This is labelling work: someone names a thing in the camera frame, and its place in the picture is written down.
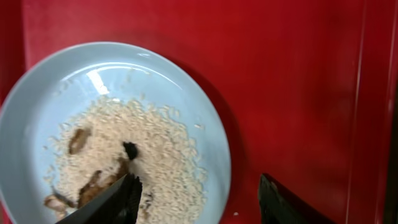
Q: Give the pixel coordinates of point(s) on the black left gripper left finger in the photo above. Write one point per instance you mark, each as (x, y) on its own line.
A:
(119, 204)

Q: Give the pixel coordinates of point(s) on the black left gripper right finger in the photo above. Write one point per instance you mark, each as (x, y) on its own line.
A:
(281, 206)

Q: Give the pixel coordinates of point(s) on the white rice pile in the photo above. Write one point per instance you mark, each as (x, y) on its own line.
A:
(172, 182)

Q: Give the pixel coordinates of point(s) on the light blue plate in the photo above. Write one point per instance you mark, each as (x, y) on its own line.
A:
(66, 83)

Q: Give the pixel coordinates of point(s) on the red serving tray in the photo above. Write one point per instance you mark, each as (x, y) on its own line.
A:
(307, 90)

